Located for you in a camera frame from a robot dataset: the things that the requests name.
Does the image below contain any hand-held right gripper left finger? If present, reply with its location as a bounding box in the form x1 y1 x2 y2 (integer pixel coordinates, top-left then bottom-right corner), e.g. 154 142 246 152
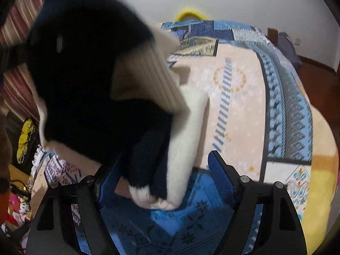
25 162 125 255

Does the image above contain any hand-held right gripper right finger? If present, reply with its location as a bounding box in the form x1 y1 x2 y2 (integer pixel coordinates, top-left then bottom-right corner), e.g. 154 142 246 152
207 150 309 255

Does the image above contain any navy and cream striped sweater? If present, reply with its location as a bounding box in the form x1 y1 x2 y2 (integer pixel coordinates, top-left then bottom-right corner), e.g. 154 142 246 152
27 0 211 211

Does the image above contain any blue patchwork blanket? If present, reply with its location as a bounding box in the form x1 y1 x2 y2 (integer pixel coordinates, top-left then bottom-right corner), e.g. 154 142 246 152
29 20 339 255

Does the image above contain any yellow and black printed bag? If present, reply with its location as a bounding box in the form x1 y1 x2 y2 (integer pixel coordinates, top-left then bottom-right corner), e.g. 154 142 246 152
15 118 37 164

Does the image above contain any grey bag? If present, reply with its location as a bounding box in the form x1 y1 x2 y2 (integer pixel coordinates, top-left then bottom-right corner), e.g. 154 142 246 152
278 32 303 68

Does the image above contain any yellow foam tube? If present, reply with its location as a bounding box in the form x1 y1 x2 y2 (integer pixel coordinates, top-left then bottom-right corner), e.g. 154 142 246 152
175 8 208 22

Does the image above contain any pink striped curtain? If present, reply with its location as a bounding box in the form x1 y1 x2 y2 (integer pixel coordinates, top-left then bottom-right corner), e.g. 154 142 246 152
0 0 47 117

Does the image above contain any wooden bed post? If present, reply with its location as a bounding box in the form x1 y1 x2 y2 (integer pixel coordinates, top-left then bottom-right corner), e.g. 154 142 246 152
267 27 279 47

